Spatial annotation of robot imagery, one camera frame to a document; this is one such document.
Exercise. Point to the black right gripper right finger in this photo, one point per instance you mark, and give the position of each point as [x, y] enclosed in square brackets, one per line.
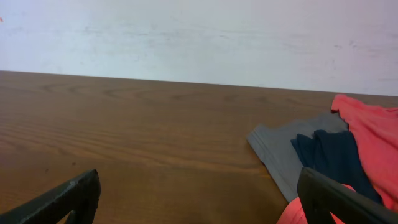
[322, 198]

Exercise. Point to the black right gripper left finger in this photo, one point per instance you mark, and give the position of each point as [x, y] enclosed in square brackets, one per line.
[76, 199]

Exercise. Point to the navy blue t-shirt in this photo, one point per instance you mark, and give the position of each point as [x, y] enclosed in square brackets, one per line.
[335, 155]

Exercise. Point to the grey t-shirt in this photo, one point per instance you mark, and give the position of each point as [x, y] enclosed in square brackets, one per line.
[276, 152]

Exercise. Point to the red printed t-shirt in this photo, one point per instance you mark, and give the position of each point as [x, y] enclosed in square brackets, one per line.
[375, 131]

